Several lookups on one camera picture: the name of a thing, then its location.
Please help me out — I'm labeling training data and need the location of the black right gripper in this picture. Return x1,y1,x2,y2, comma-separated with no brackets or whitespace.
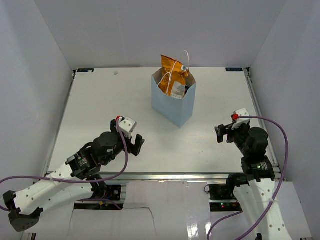
215,120,251,157

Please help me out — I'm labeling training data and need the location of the orange chip bag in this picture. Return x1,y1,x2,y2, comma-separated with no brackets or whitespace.
157,55,190,100

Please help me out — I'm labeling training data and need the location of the dark blue snack bag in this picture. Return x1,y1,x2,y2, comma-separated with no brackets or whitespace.
184,85,190,95

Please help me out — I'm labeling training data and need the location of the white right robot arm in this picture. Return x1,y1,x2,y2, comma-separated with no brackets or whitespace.
215,120,291,240

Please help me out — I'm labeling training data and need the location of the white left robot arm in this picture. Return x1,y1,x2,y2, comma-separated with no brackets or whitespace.
3,116,145,232

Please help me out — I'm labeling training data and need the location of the light blue paper bag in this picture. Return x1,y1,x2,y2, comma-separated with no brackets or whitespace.
151,59,196,128

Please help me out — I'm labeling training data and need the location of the black right corner label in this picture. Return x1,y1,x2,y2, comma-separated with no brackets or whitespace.
225,67,243,72

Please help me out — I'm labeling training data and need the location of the black corner label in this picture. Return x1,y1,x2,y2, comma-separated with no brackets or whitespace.
225,67,243,72
77,68,95,73

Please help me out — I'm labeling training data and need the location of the black left corner label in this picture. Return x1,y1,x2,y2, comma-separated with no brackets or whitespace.
77,68,95,73

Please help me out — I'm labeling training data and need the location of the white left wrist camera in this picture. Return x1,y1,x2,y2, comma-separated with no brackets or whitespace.
116,116,137,139

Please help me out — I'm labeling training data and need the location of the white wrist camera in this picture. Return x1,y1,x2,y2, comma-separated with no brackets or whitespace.
116,116,137,139
231,108,250,130

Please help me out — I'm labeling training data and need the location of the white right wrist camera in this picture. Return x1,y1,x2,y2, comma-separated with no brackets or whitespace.
231,108,250,130

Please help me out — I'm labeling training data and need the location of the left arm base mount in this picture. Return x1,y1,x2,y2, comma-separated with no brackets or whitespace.
74,185,123,211

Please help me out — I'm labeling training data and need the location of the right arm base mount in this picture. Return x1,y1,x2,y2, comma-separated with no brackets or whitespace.
203,184,242,212

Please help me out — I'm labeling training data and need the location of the aluminium table edge rail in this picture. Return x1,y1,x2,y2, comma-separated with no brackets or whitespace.
44,171,278,182

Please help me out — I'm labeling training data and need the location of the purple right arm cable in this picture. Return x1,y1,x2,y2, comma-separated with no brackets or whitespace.
206,115,289,240

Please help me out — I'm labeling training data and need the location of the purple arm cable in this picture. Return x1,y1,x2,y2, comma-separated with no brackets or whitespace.
206,115,289,240
0,116,129,213

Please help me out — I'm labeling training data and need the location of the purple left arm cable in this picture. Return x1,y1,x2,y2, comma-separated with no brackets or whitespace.
0,116,129,213

